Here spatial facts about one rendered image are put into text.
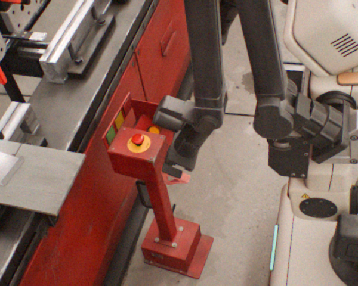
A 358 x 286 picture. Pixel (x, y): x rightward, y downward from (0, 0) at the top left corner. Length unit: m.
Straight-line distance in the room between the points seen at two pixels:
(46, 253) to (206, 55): 0.83
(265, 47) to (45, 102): 0.93
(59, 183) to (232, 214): 1.19
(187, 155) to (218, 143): 1.41
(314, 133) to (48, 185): 0.65
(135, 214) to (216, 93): 1.40
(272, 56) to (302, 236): 1.15
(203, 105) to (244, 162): 1.49
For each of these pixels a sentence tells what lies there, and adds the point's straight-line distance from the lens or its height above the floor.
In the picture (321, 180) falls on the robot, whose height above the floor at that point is 0.86.
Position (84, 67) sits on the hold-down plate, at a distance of 1.72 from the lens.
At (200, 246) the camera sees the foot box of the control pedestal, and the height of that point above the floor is 0.01.
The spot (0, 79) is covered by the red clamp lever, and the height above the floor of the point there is 1.17.
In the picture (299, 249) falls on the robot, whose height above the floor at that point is 0.28.
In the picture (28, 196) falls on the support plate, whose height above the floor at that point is 1.00.
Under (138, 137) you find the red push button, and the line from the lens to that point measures 1.59.
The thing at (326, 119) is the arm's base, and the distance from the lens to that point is 1.04.
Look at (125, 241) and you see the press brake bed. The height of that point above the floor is 0.05.
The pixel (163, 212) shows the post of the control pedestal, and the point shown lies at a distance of 1.97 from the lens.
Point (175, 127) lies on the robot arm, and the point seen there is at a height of 1.18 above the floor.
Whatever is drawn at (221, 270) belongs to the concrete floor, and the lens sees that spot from 2.22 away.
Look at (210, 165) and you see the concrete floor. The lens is 2.50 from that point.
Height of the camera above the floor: 2.01
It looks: 50 degrees down
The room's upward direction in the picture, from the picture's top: 10 degrees counter-clockwise
